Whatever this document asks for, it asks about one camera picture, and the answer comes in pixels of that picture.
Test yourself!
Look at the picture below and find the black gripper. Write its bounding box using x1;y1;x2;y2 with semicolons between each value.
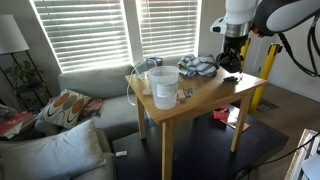
216;46;246;69

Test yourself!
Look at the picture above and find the clear plastic container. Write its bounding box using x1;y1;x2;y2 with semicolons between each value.
146;65;181;111

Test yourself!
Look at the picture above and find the black key fob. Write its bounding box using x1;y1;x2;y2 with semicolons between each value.
222;75;240;84

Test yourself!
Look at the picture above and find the white door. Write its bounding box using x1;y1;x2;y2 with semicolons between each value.
244;33;279;78

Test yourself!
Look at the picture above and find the striped grey white cloth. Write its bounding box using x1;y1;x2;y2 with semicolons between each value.
177;53;220;78

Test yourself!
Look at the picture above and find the wooden table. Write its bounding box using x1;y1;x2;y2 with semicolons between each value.
124;64;269;180

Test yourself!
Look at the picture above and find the small colourful card box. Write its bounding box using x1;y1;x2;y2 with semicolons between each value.
183;87;195;98

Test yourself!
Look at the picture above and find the red box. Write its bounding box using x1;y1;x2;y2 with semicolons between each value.
212;105;232;123

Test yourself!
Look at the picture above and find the dark floor mat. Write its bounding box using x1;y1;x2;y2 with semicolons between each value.
254;98;280;115

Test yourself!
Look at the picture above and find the small brown card box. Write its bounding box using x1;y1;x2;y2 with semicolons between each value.
176;89;187;103

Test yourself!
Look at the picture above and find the dark blue rug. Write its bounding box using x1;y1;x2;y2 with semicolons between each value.
111;109;289;180

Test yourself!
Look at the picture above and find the grey sofa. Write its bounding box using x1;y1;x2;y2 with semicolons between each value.
34;63;158;143

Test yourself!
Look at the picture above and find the small white floor object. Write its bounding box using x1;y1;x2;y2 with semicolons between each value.
114;150;129;158

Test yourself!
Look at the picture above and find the red patterned cloth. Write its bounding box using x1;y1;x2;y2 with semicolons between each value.
80;97;104;118

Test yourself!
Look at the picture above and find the oval patterned pillow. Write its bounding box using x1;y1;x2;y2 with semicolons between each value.
35;88;93;130

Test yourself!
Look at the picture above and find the plain white pillow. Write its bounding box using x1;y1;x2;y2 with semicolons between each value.
0;119;107;180

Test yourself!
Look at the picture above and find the black metal shelf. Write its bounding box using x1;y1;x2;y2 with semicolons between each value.
0;49;53;112

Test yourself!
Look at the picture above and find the green potted plant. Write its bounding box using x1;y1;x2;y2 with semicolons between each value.
4;59;43;88

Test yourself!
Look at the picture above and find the red magazine stack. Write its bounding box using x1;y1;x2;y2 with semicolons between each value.
0;111;36;139

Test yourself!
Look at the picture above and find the yellow post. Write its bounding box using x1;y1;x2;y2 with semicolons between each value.
239;36;252;64
248;42;284;116

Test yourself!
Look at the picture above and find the thick grey cable hose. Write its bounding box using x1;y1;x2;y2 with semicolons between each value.
277;31;320;78

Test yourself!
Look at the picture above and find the black cable bundle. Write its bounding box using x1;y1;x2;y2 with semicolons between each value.
306;11;320;78

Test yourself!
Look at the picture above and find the thin white cable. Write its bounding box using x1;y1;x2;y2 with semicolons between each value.
126;58;158;107

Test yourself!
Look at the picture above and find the black floor cable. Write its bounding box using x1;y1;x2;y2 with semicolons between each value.
229;129;320;180

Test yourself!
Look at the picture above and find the white shelf frame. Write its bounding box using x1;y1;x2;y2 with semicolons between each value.
284;128;320;180

